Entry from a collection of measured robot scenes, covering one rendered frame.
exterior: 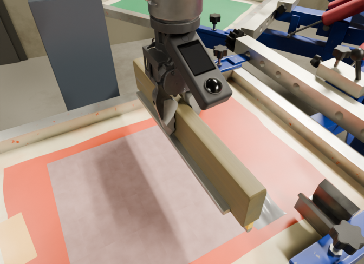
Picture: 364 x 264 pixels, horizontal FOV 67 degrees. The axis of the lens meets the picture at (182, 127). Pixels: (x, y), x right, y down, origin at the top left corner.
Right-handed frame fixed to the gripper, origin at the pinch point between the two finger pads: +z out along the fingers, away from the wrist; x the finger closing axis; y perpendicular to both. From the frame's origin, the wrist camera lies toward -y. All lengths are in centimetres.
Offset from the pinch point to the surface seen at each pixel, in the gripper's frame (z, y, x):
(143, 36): 107, 257, -89
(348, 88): 3.6, -3.5, -43.7
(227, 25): 14, 61, -55
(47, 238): 13.6, -1.4, 28.2
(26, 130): 10.3, 26.1, 27.6
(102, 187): 13.6, 4.5, 16.4
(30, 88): 110, 213, 41
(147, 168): 13.6, 4.8, 6.2
